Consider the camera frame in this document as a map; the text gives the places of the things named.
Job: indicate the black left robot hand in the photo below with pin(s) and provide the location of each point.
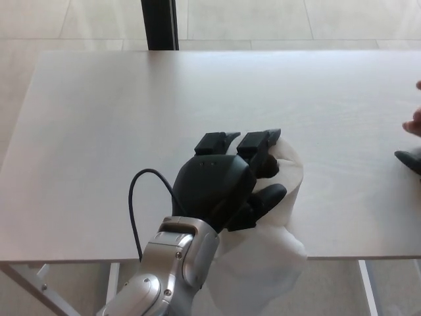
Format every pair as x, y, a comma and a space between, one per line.
213, 184

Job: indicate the person's bare hand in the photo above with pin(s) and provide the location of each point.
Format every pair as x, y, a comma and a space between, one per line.
417, 126

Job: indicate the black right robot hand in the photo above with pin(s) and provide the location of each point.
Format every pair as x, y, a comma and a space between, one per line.
409, 159

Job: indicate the white toilet paper roll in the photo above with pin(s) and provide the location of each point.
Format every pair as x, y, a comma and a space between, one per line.
279, 240

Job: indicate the white table leg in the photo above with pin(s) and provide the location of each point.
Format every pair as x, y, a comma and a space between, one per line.
112, 279
368, 289

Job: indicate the black vertical post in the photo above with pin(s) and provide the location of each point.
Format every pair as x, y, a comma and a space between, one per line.
159, 23

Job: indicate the grey diagonal table frame leg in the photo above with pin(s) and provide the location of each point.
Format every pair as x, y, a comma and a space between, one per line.
33, 289

